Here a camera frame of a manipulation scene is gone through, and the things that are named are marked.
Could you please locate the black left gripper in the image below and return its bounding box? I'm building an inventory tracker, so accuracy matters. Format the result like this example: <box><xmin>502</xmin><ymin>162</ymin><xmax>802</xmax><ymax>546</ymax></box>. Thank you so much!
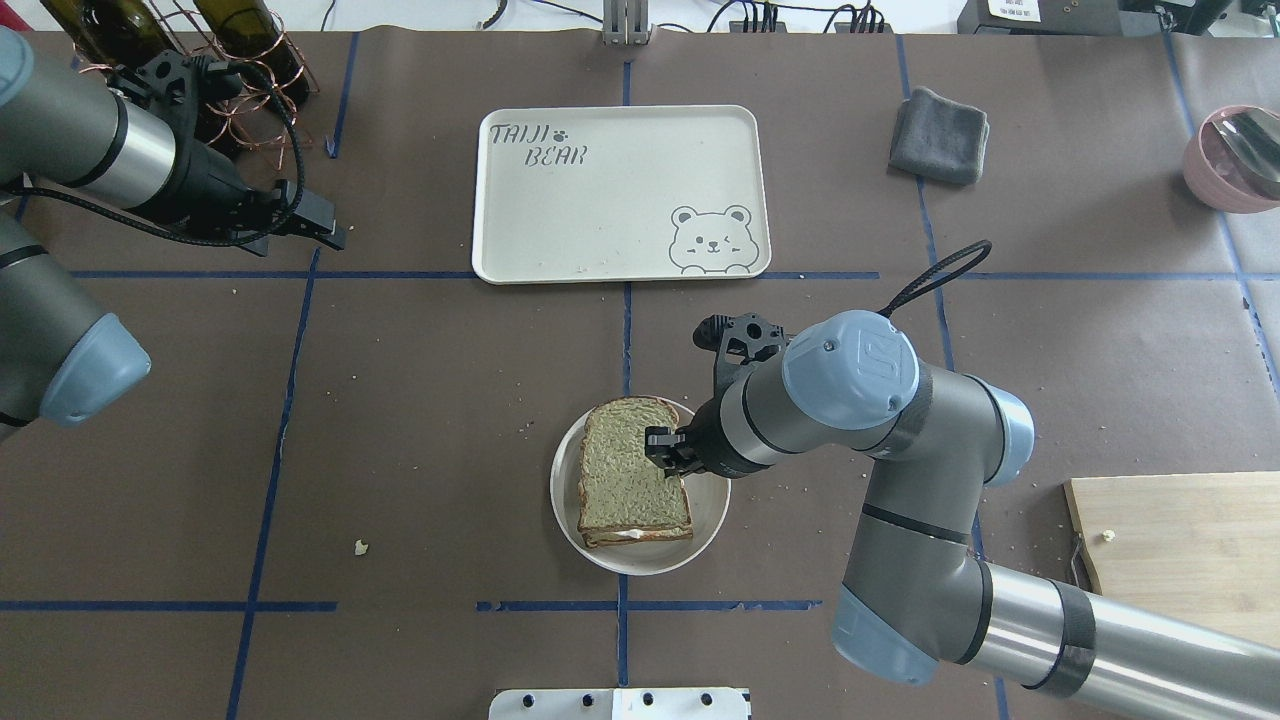
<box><xmin>105</xmin><ymin>51</ymin><xmax>347</xmax><ymax>256</ymax></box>

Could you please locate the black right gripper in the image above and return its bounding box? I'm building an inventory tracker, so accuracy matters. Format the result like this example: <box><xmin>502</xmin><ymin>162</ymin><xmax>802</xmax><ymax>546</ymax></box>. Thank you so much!
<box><xmin>644</xmin><ymin>313</ymin><xmax>791</xmax><ymax>479</ymax></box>

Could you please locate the bread slice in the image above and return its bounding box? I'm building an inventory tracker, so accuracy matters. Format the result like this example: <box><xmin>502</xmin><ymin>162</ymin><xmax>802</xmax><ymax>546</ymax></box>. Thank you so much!
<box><xmin>580</xmin><ymin>527</ymin><xmax>695</xmax><ymax>550</ymax></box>
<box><xmin>577</xmin><ymin>396</ymin><xmax>692</xmax><ymax>533</ymax></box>

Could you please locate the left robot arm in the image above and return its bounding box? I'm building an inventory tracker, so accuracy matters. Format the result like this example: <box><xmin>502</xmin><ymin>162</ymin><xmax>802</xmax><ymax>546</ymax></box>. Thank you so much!
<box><xmin>1</xmin><ymin>28</ymin><xmax>347</xmax><ymax>439</ymax></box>

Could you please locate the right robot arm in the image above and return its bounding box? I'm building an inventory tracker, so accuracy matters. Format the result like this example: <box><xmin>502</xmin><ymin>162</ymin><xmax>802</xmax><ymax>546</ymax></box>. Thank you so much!
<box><xmin>645</xmin><ymin>310</ymin><xmax>1279</xmax><ymax>719</ymax></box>

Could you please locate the white bear tray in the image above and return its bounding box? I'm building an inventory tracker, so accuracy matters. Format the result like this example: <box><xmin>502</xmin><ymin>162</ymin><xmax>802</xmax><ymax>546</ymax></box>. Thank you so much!
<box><xmin>471</xmin><ymin>105</ymin><xmax>772</xmax><ymax>284</ymax></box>

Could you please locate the white round plate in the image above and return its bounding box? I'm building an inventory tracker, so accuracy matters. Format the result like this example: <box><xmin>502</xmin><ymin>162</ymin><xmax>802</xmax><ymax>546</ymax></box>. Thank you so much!
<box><xmin>548</xmin><ymin>398</ymin><xmax>731</xmax><ymax>577</ymax></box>

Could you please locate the green wine bottle front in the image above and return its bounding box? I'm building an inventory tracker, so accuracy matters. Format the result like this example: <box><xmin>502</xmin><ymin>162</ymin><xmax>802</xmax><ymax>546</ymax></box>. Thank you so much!
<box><xmin>195</xmin><ymin>1</ymin><xmax>312</xmax><ymax>105</ymax></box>

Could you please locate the grey folded cloth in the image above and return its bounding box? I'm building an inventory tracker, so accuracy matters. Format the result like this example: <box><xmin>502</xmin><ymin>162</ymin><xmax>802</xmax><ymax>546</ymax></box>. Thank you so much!
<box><xmin>888</xmin><ymin>86</ymin><xmax>989</xmax><ymax>186</ymax></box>

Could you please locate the wooden cutting board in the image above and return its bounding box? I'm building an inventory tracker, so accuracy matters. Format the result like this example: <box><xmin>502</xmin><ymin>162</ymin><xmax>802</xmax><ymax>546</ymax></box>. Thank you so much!
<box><xmin>1064</xmin><ymin>471</ymin><xmax>1279</xmax><ymax>646</ymax></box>

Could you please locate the pink plastic bowl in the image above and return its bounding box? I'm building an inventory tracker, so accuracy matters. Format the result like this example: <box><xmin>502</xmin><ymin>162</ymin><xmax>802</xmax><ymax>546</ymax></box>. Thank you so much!
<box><xmin>1181</xmin><ymin>105</ymin><xmax>1277</xmax><ymax>214</ymax></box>

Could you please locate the steel scoop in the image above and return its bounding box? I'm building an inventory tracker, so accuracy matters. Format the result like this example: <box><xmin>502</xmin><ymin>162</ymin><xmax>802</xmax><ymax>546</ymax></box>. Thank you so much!
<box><xmin>1210</xmin><ymin>108</ymin><xmax>1279</xmax><ymax>201</ymax></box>

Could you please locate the copper wire bottle rack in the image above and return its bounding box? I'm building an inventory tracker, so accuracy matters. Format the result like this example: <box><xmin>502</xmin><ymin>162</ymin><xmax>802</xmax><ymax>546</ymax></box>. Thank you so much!
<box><xmin>76</xmin><ymin>1</ymin><xmax>316</xmax><ymax>167</ymax></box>

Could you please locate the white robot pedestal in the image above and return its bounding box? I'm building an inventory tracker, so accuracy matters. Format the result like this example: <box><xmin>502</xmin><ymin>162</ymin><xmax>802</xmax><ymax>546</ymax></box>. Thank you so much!
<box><xmin>488</xmin><ymin>685</ymin><xmax>753</xmax><ymax>719</ymax></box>

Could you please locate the aluminium frame post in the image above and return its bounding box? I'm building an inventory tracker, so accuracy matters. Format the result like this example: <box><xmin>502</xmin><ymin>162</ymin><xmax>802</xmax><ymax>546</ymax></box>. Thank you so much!
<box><xmin>602</xmin><ymin>0</ymin><xmax>653</xmax><ymax>47</ymax></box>

